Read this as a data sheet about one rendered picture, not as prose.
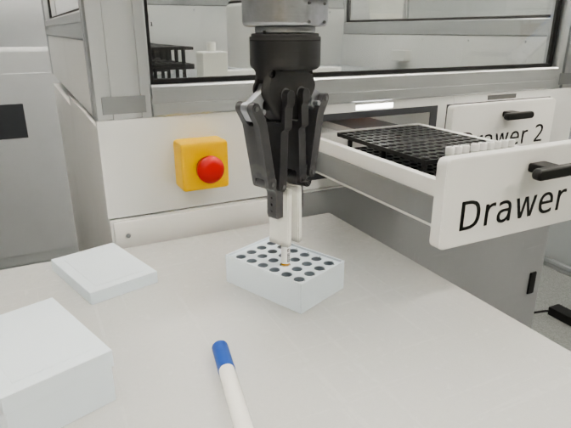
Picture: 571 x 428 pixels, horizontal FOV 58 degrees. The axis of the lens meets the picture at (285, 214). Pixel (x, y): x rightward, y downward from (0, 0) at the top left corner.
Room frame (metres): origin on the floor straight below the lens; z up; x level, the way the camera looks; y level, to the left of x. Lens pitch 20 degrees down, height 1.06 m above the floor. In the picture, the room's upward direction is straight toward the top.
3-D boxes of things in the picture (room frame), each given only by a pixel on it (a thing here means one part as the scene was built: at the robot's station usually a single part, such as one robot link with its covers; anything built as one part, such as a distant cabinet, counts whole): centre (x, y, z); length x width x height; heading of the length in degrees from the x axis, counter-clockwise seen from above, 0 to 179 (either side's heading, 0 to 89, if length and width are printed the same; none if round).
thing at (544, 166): (0.60, -0.32, 0.91); 0.07 x 0.04 x 0.01; 117
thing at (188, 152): (0.75, 0.13, 0.88); 0.07 x 0.05 x 0.07; 117
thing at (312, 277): (0.58, 0.00, 0.78); 0.12 x 0.08 x 0.04; 49
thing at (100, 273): (0.61, 0.24, 0.77); 0.13 x 0.09 x 0.02; 42
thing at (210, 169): (0.72, 0.11, 0.88); 0.04 x 0.03 x 0.04; 117
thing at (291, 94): (0.56, 0.01, 0.95); 0.04 x 0.01 x 0.11; 49
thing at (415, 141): (0.81, -0.22, 0.87); 0.22 x 0.18 x 0.06; 27
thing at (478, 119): (1.05, -0.44, 0.87); 0.29 x 0.02 x 0.11; 117
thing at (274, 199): (0.55, 0.02, 0.89); 0.03 x 0.01 x 0.05; 139
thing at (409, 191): (0.81, -0.21, 0.86); 0.40 x 0.26 x 0.06; 27
